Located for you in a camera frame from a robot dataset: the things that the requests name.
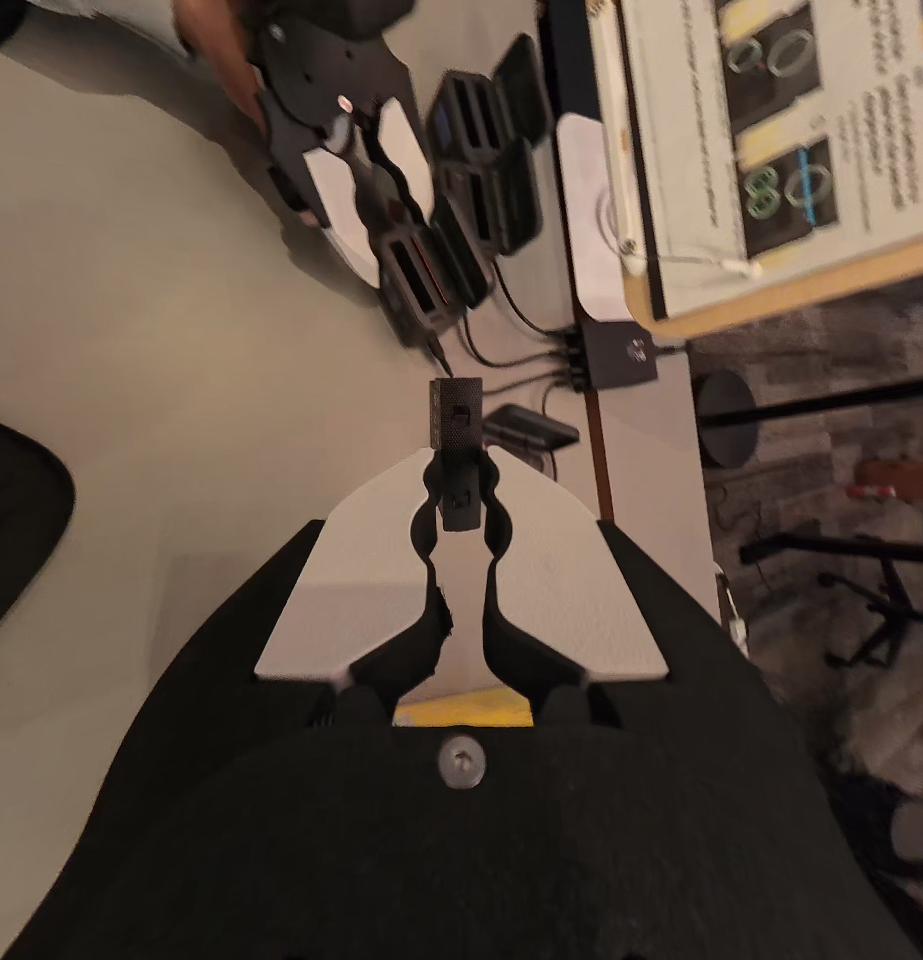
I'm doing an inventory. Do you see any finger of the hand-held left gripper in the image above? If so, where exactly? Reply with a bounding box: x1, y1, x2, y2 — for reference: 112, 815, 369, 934
302, 142, 384, 292
375, 96, 438, 226

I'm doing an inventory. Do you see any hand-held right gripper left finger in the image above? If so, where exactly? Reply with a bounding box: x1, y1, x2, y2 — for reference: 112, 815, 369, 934
253, 447, 454, 714

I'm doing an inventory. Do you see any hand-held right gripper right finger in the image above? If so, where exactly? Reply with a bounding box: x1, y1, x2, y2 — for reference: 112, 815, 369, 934
481, 448, 670, 712

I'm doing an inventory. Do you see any black battery charging case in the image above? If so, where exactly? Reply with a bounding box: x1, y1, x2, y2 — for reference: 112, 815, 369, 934
375, 196, 496, 348
435, 138, 544, 256
425, 33, 554, 162
482, 403, 581, 472

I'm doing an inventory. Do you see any black battery orange rim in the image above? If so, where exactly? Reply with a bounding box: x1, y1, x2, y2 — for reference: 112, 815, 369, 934
429, 377, 484, 534
420, 236, 457, 312

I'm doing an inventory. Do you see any person's left hand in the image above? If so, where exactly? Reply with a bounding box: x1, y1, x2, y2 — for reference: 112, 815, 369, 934
172, 0, 269, 135

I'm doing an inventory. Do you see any black charging hub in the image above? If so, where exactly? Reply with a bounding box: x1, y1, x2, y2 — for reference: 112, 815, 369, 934
562, 321, 661, 393

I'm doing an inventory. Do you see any black tripod stand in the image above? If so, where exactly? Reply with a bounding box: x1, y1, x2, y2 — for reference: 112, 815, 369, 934
739, 528, 923, 672

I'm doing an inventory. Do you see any white paper poster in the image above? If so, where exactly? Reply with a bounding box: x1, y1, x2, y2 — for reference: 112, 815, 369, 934
619, 0, 923, 320

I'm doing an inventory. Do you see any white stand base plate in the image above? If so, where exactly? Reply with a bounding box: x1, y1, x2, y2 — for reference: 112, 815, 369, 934
555, 112, 646, 325

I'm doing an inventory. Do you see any black charging cable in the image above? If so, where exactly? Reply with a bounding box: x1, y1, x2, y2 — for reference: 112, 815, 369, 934
429, 336, 583, 395
493, 258, 583, 342
461, 313, 583, 372
540, 375, 583, 481

